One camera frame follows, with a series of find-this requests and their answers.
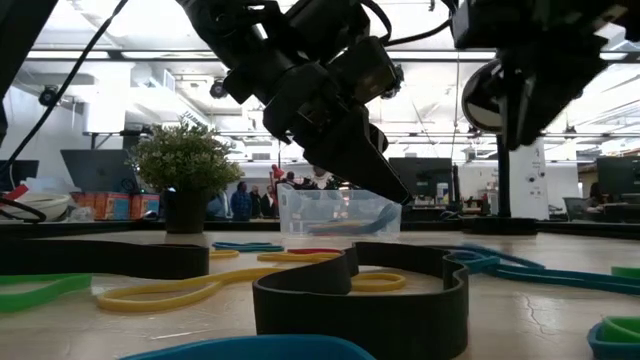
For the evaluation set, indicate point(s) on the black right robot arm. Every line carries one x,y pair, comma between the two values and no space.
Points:
525,22

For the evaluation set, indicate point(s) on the red tool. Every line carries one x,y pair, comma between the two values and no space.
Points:
12,193

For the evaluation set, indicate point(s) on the dark grey laptop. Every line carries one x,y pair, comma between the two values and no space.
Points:
97,170

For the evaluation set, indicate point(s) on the red rubber band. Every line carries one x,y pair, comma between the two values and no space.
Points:
315,251

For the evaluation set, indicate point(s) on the black monitor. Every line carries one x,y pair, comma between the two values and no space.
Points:
420,177
620,177
20,172

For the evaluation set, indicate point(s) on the green rubber band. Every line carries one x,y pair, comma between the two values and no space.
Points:
622,331
627,273
45,295

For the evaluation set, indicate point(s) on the wide black rubber band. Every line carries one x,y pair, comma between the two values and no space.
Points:
360,325
100,259

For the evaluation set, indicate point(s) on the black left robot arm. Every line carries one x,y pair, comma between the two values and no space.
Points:
235,30

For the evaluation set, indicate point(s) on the yellow rubber band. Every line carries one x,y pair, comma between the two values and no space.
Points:
295,258
130,306
225,254

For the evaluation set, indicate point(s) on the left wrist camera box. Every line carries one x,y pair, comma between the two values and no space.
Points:
372,70

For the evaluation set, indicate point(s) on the clear plastic bin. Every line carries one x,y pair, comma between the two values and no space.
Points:
320,210

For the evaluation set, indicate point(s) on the black desk lamp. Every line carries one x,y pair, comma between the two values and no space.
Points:
477,105

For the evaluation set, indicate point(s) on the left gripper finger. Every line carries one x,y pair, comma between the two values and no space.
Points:
360,165
379,141

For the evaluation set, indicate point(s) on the person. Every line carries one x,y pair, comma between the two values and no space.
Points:
241,202
255,200
269,200
290,177
322,179
219,207
595,192

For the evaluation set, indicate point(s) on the black table frame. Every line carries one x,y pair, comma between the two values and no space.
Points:
100,226

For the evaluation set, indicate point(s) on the orange cardboard box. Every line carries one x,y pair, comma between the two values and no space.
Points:
107,206
145,205

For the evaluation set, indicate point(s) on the black ceiling camera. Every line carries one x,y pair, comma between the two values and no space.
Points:
218,91
48,96

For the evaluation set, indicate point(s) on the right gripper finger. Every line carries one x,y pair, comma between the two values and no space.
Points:
512,125
540,120

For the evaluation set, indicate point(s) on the green plant in black pot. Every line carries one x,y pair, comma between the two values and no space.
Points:
185,165

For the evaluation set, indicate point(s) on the white bowl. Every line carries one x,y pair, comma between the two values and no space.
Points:
50,205

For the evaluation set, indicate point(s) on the red desk lamp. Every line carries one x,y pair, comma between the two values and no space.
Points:
276,172

